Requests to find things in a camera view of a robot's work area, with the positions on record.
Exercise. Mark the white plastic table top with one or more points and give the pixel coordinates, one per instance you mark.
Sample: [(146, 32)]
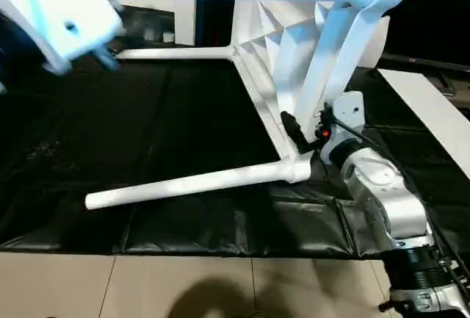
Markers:
[(293, 39)]

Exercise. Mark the black work mat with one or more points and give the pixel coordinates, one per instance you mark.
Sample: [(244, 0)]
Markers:
[(147, 130)]

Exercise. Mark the white glass-door cabinet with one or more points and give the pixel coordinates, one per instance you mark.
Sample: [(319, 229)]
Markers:
[(183, 20)]

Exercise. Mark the white flat panel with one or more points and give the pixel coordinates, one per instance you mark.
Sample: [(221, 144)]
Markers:
[(422, 105)]

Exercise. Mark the grey printed cushion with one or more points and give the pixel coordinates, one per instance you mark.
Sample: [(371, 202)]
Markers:
[(378, 46)]

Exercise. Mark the black sofa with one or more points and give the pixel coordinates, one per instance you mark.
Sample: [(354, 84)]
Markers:
[(433, 20)]

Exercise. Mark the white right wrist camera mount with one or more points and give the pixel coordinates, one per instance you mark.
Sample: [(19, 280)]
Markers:
[(349, 112)]

